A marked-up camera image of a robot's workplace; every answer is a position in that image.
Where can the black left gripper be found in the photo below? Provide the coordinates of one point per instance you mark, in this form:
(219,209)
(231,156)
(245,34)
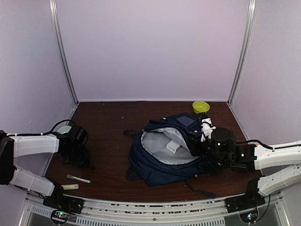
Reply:
(86,157)

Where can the aluminium frame post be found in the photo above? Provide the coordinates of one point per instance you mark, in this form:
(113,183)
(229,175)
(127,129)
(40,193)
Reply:
(62,54)
(243,53)

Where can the right aluminium frame post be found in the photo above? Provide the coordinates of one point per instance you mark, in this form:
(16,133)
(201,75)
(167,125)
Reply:
(243,53)

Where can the pale green ceramic bowl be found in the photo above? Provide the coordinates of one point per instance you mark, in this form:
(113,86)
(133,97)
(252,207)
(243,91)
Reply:
(64,129)

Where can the white power adapter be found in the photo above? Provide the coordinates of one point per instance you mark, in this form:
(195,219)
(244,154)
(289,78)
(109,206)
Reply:
(173,146)

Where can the lime green bowl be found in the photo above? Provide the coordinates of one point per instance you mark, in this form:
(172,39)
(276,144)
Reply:
(200,107)

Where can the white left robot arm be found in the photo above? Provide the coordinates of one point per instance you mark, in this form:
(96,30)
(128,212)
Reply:
(68,140)

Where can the pale yellow eraser stick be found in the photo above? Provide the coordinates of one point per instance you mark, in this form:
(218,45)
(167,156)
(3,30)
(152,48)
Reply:
(70,187)

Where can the left aluminium frame post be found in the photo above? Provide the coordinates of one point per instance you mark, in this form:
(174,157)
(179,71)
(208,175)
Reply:
(62,54)

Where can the navy blue student backpack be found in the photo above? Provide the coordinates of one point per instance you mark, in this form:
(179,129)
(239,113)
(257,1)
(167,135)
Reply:
(151,161)

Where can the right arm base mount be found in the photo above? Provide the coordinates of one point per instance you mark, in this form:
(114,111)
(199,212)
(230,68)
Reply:
(250,199)

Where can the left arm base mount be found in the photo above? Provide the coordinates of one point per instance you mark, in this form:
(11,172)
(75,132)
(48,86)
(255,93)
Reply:
(59,201)

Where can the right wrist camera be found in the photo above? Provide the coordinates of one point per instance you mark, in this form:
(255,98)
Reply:
(206,126)

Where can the front aluminium rail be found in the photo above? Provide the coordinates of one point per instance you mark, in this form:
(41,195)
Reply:
(207,212)

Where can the white marker pen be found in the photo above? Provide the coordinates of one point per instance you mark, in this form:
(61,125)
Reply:
(79,179)

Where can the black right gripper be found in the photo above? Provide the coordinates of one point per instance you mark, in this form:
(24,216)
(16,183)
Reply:
(195,136)

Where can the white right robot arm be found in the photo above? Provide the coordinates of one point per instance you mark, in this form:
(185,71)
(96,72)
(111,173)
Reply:
(222,151)

